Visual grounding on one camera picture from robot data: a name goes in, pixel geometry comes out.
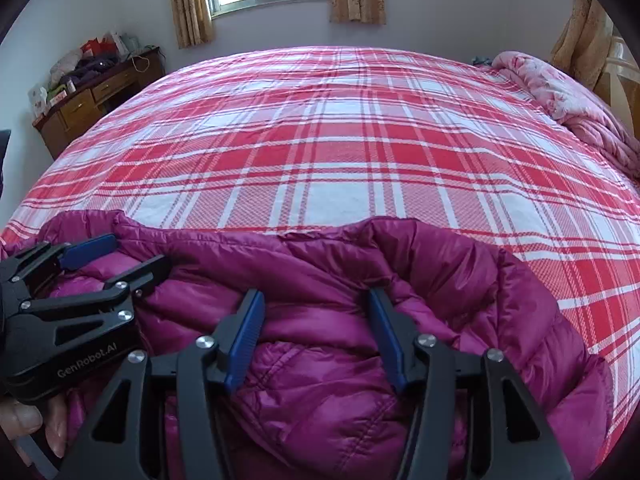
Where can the blue cloth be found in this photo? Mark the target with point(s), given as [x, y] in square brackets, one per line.
[481, 61]

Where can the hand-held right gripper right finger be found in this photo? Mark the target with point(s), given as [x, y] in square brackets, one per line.
[387, 340]

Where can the pile of clothes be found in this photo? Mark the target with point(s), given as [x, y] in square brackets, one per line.
[90, 67]

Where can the red plaid bed sheet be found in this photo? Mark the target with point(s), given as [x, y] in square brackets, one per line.
[325, 160]

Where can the person's left hand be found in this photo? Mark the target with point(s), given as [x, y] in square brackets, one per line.
[25, 417]

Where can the brown wooden desk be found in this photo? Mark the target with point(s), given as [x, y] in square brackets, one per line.
[75, 110]

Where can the red bag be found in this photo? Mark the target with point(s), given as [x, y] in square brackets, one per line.
[92, 47]

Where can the magenta down jacket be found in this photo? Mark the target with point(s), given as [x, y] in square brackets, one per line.
[325, 410]

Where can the wooden bed headboard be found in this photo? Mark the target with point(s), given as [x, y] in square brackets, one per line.
[622, 90]

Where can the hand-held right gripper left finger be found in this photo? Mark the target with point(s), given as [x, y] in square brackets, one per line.
[245, 340]

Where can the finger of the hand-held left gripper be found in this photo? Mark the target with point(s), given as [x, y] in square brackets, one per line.
[90, 250]
[150, 270]

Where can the pink floral quilt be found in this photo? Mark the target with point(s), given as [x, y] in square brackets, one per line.
[575, 100]

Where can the black flat object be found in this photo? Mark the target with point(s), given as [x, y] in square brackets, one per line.
[4, 160]

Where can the long yellow curtain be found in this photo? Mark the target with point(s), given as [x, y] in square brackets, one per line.
[580, 45]

